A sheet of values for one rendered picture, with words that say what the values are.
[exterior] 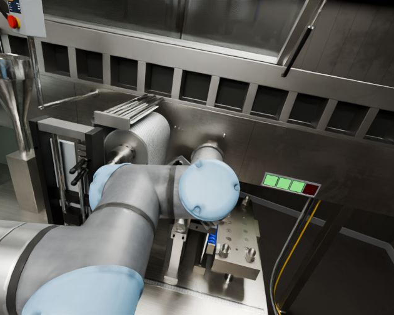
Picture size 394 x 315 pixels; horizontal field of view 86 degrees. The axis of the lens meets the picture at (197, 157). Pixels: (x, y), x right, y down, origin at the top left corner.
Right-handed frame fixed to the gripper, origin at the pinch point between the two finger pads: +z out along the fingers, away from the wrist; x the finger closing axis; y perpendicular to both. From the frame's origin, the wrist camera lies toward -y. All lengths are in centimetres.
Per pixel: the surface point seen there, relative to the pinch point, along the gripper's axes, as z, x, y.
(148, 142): 1.2, -1.6, -22.8
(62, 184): -2.0, -27.4, -26.2
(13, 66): -4, -21, -68
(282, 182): 36, 36, 16
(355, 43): 94, 200, -26
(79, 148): -11.5, -16.1, -26.5
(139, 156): 3.0, -6.5, -21.7
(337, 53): 102, 189, -31
